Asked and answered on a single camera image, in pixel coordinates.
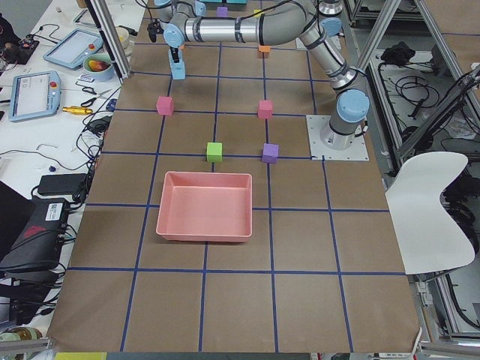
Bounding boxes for light blue foam block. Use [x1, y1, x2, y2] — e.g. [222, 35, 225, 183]
[170, 58, 186, 80]

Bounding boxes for cream bowl with lemon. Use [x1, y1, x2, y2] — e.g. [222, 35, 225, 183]
[115, 26, 134, 56]

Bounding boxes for pink foam block table side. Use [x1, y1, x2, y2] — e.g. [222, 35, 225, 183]
[156, 96, 174, 116]

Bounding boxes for purple foam block far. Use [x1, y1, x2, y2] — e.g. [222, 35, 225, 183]
[216, 7, 228, 18]

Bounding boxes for light blue bowl with fruit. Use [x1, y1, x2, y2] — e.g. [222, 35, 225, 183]
[82, 53, 115, 82]

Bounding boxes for turquoise plastic tray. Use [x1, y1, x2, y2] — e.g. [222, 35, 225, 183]
[202, 0, 248, 5]

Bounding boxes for teach pendant tablet far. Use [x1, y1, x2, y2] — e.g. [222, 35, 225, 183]
[43, 28, 104, 69]

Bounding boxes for teach pendant tablet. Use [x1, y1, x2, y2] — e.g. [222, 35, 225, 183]
[43, 28, 104, 69]
[8, 70, 62, 122]

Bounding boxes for yellow foam block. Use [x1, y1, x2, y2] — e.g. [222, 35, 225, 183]
[253, 9, 264, 17]

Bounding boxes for green foam block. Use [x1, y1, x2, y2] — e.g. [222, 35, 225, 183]
[206, 142, 223, 163]

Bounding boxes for red pink foam block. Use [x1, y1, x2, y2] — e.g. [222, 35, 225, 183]
[257, 100, 273, 119]

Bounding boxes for gold metal cylinder tool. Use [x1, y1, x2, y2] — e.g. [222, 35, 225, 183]
[62, 106, 93, 116]

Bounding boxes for teach pendant tablet near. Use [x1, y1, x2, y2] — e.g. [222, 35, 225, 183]
[8, 70, 62, 122]

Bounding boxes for purple foam block near pink tray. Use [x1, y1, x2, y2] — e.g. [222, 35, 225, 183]
[261, 143, 279, 164]

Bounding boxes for pink plastic tray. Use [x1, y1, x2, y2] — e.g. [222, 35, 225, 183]
[156, 171, 253, 243]

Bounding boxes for black power adapter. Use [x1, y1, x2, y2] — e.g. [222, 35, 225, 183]
[37, 173, 86, 196]

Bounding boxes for black computer box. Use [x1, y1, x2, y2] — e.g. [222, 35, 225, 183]
[1, 197, 70, 273]

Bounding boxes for white chair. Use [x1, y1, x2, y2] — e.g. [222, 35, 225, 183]
[385, 151, 475, 275]

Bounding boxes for aluminium frame post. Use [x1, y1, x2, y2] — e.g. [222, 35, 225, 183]
[85, 0, 131, 83]

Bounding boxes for scissors black handles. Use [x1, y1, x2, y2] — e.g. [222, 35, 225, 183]
[80, 89, 110, 108]

